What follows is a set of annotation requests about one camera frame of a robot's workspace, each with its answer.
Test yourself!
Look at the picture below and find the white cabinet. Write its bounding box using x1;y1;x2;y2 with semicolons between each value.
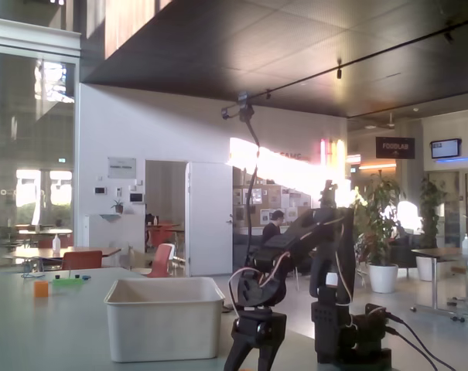
83;213;146;271

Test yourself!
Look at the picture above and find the cork bulletin board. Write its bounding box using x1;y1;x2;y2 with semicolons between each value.
233;184;314;228

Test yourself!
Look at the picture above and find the seated person in dark clothes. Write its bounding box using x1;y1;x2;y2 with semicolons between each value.
261;209;292;239

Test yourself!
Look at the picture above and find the white plant pot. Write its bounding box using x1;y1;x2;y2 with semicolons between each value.
367;264;399;294
415;256;436;282

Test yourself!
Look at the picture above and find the slim tall plant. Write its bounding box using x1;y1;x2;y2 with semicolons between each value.
417;176;448;250

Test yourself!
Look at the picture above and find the wall monitor screen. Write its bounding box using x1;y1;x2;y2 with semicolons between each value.
429;138;462;159

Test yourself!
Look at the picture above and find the red chair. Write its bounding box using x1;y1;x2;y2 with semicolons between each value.
144;243;176;278
61;250;103;271

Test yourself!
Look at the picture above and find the ceiling fan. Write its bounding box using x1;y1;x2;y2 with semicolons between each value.
367;113;397;131

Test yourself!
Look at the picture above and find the black ceiling track rail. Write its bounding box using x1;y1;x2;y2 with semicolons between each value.
252;15;468;102

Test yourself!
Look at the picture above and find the wooden table with metal legs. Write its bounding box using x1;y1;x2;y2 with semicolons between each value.
410;247;468;322

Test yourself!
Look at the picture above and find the black gooseneck camera mount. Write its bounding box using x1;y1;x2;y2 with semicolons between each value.
244;115;262;264

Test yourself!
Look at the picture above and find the yellow neon tube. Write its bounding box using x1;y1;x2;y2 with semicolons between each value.
335;138;347;175

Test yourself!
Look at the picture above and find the black foodlab sign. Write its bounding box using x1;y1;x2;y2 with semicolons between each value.
375;136;415;159

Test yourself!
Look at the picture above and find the large leafy plant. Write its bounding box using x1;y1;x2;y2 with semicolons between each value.
351;169;408;267

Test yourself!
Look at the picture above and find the white wall notice board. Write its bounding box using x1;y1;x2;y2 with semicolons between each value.
108;156;138;179

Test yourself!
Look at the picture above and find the white wrist servo wire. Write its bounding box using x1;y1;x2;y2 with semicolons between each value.
227;253;293;324

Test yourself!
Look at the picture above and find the white plastic bin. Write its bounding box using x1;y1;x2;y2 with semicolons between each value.
103;276;227;364

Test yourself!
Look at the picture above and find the camera on gooseneck mount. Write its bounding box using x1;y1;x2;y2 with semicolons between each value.
220;90;256;123

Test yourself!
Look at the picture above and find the white arm servo wire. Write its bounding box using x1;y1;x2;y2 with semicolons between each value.
295;216;354;329

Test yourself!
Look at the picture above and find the green flat block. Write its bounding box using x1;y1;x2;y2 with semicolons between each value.
51;277;84;291

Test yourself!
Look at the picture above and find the dark sofa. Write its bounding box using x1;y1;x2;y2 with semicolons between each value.
233;230;265;271

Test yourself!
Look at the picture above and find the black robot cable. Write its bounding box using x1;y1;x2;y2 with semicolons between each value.
384;311;455;371
384;327;439;371

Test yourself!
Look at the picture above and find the white open door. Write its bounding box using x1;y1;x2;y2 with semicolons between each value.
185;161;234;277

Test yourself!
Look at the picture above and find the tall climbing plant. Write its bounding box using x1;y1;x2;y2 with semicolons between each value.
319;179;340;209

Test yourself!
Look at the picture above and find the black robot arm with base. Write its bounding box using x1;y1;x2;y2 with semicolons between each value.
231;206;393;366

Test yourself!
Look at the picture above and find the wooden cafe table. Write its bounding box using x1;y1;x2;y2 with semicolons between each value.
3;246;122;271

